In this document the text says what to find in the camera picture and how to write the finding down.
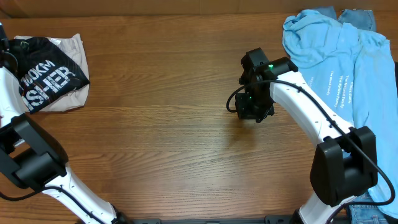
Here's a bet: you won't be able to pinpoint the black patterned cycling jersey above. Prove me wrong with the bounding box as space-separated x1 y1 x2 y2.
8 36 91 113

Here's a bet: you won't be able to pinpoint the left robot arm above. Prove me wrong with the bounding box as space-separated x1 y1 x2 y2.
1 30 130 223

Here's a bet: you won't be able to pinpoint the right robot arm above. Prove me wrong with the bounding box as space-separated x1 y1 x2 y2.
232 48 378 223

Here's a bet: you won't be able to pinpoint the light blue t-shirt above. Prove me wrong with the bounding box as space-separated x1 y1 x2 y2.
282 9 397 202

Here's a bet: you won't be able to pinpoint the blue denim jeans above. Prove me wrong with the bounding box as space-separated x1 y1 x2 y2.
315 6 389 224

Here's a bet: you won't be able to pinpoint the folded beige trousers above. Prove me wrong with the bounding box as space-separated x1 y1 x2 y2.
14 33 90 113

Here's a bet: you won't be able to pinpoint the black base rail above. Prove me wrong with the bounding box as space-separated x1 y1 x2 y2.
132 215 303 224

